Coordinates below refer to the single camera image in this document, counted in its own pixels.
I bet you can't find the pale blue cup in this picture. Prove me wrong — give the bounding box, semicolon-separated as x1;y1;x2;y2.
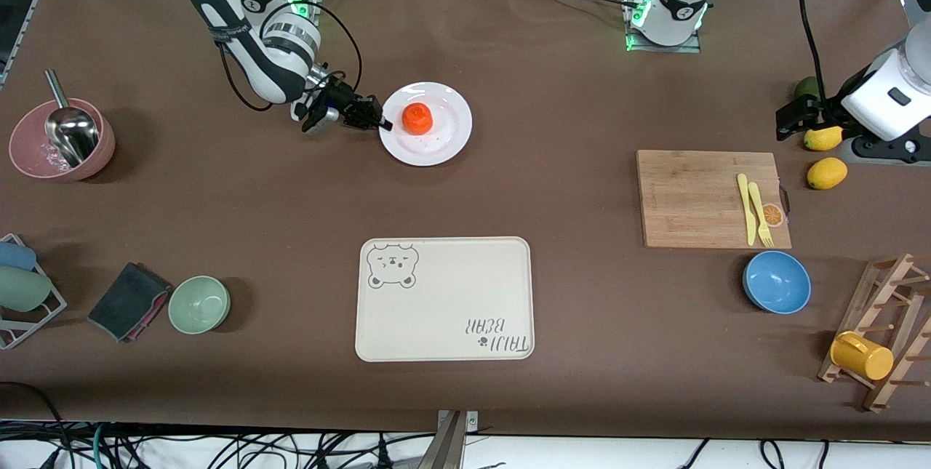
0;241;37;271

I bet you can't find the pale green bowl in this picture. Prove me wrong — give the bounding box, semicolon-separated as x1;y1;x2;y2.
168;276;231;335

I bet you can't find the teal floor cable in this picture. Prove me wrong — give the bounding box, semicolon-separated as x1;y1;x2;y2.
91;422;110;469

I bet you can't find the metal scoop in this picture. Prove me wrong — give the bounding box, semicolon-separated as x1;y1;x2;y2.
44;69;101;168

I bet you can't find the yellow plastic mug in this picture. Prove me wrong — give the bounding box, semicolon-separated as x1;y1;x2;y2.
830;332;895;382

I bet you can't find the orange fruit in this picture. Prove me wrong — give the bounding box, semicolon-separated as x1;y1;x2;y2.
402;103;435;136

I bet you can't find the pale green cup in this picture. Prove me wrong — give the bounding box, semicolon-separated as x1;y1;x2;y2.
0;266;52;313

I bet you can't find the pink bowl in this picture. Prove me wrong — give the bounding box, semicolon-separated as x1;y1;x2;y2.
9;98;116;182

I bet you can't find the aluminium profile post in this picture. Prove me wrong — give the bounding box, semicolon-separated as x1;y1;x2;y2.
416;409;479;469

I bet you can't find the white wire cup rack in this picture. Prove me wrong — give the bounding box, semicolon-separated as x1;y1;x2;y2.
0;233;68;350

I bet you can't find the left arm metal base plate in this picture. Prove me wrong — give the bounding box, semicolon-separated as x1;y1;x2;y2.
624;0;703;54

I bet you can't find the yellow lemon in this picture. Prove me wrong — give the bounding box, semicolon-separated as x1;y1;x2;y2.
804;126;844;152
807;157;849;191

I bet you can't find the white round plate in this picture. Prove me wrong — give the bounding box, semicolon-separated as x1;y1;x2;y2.
379;81;474;167

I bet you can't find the blue bowl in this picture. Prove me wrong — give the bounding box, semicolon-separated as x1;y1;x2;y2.
743;250;812;315

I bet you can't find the cream bear print tray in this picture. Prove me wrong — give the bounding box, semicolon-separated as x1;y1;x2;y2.
355;236;535;363

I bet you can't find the dark grey folded cloth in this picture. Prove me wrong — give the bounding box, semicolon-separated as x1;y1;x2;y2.
87;262;174;343

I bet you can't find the yellow plastic knife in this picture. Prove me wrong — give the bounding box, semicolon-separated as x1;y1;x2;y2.
737;173;758;246

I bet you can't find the wooden peg drying rack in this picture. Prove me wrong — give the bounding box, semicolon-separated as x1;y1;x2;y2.
817;253;931;413

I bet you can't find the wooden cutting board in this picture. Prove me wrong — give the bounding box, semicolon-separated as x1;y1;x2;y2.
636;150;793;250

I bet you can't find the yellow plastic fork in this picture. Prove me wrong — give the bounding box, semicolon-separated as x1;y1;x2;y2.
748;182;775;248

